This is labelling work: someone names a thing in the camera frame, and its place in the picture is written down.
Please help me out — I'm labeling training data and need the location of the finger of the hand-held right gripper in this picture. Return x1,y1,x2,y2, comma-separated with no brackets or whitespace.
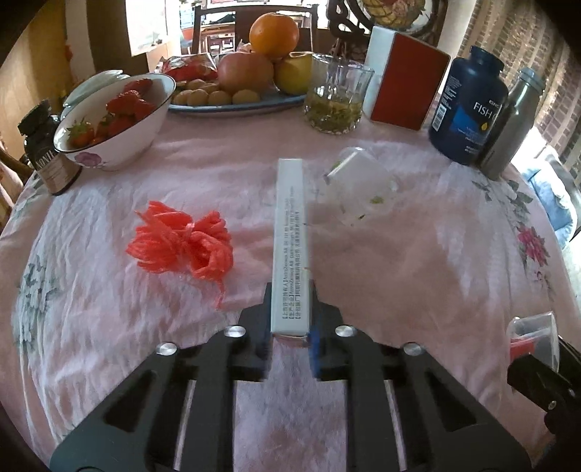
506,354,576,432
557,337,581,379

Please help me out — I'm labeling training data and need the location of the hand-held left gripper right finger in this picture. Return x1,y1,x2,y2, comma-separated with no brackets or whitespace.
308,279,533,472

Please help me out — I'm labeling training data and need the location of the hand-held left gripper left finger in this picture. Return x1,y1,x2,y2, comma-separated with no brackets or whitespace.
50,281,274,472

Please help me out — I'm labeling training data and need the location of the small clear plastic cup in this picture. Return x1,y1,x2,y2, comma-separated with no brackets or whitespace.
505,311,562,372

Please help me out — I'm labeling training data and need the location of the long white medicine box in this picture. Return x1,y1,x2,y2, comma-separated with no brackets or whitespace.
269,157,315,349

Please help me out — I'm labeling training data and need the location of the pink floral tablecloth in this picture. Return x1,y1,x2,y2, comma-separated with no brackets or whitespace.
0,68,573,472

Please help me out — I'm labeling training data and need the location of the orange plastic mesh bag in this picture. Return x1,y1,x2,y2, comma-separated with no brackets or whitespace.
126,201,235,310

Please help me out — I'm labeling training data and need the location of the blue grey cushion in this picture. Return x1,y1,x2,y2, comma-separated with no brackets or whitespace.
521,144,578,249

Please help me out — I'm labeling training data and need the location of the large clear plastic cup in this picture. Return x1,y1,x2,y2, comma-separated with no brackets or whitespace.
313,146,401,228

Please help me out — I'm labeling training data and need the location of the grey metal flask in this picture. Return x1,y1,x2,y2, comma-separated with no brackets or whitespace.
476,68,547,181

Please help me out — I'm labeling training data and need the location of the blue rimmed fruit plate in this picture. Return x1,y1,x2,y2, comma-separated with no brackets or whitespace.
167,82,310,114

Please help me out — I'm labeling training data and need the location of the white floral bowl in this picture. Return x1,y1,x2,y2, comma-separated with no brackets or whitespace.
53,73,177,172

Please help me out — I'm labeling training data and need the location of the row of golden pastries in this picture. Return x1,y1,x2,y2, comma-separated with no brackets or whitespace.
174,78,261,106

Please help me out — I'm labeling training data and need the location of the glass of green tea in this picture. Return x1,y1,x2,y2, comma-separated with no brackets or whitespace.
303,53,375,136

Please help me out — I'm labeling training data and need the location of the yellow apple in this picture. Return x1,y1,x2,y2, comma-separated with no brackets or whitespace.
273,51,315,95

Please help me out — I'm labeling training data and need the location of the red apple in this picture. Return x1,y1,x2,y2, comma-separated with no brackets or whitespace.
217,51,275,95

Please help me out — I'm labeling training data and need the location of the blue supplement bottle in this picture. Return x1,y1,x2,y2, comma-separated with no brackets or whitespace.
428,45,512,165

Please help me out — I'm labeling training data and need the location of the pile of strawberries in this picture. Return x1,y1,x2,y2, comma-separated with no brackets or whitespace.
67,78,158,148

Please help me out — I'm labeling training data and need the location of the dark brown supplement bottle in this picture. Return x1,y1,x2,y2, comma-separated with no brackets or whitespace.
17,100,84,196

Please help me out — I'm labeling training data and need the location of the red snack packet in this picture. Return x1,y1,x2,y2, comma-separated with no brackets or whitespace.
161,53,219,83

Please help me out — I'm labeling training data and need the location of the red and white box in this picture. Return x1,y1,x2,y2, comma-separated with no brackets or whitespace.
363,26,451,133

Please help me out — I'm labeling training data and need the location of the orange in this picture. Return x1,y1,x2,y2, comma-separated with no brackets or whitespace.
249,13,301,59

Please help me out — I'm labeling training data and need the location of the white bowl lid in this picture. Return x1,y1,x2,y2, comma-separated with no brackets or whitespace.
61,69,125,110

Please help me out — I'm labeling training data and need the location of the dark wooden chair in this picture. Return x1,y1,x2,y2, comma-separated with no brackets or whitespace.
191,4,319,56

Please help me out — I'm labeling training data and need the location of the decorated plate on carved stand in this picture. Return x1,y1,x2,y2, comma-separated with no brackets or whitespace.
328,0,449,56

